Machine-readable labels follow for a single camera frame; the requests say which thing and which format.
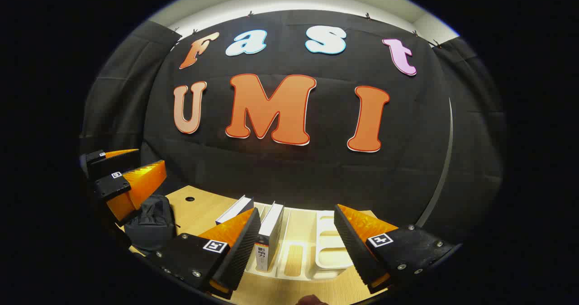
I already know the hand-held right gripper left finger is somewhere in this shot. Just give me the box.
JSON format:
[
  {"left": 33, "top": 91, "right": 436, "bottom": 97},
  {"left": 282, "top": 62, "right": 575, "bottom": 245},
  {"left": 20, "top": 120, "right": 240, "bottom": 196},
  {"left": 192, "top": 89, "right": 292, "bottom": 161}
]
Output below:
[{"left": 149, "top": 208, "right": 262, "bottom": 300}]

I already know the blue cover book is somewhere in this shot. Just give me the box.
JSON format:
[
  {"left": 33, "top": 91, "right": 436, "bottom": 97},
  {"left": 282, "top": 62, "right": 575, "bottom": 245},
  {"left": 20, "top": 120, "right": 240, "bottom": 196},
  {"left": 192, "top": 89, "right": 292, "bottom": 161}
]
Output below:
[{"left": 215, "top": 195, "right": 255, "bottom": 226}]

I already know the white bookshelf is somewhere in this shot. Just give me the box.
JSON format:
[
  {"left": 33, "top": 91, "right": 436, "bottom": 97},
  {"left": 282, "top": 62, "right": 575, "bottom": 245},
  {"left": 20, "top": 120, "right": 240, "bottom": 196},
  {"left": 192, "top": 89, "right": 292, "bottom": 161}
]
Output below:
[{"left": 216, "top": 195, "right": 378, "bottom": 282}]

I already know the black backdrop cloth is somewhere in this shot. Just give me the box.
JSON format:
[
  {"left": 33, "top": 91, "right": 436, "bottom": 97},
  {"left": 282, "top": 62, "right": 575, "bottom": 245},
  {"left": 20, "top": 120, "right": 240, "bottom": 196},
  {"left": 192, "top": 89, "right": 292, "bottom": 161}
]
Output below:
[{"left": 79, "top": 10, "right": 505, "bottom": 247}]

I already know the black schoolbag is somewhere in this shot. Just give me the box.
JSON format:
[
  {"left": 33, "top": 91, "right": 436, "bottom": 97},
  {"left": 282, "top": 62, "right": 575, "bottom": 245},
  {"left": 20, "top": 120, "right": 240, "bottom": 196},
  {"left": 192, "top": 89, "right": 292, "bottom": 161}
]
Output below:
[{"left": 123, "top": 195, "right": 178, "bottom": 252}]

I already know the grey frame pole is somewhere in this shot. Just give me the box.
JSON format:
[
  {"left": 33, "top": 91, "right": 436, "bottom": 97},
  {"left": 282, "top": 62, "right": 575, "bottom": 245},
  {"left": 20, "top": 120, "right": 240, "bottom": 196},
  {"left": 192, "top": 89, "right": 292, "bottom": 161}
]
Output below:
[{"left": 416, "top": 98, "right": 454, "bottom": 229}]

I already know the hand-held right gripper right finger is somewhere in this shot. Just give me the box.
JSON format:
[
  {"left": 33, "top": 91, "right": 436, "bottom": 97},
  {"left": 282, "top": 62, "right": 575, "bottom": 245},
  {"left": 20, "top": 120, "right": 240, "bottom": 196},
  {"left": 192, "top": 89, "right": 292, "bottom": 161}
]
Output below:
[{"left": 334, "top": 204, "right": 462, "bottom": 294}]

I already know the portrait cover book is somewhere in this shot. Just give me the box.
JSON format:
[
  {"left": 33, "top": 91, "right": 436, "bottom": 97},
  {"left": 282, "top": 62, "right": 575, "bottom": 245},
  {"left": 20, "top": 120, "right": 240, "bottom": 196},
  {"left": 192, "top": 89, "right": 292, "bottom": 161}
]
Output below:
[{"left": 254, "top": 201, "right": 285, "bottom": 272}]

